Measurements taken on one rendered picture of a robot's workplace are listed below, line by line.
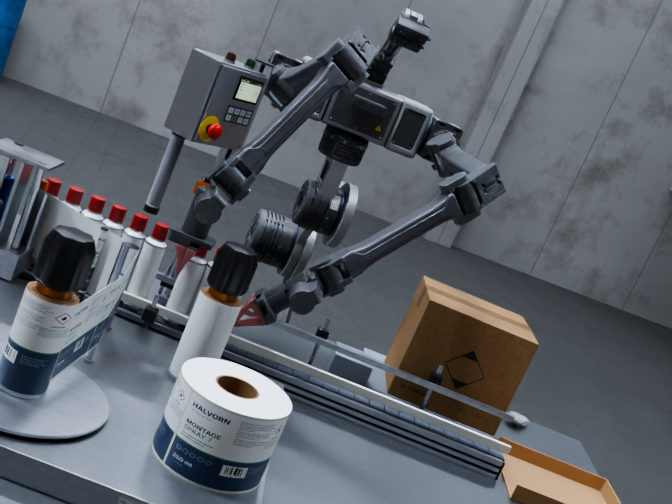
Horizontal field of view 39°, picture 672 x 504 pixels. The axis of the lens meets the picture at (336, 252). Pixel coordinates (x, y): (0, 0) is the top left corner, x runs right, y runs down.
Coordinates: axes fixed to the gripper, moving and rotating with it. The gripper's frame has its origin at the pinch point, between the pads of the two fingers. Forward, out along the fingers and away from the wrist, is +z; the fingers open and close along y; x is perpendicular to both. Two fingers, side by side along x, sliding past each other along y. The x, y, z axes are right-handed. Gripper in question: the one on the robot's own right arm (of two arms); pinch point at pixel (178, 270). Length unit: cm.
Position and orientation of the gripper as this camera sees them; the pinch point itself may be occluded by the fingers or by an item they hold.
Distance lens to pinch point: 212.4
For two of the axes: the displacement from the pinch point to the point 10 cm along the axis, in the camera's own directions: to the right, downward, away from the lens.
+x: 0.0, -2.3, 9.7
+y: 9.2, 3.8, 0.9
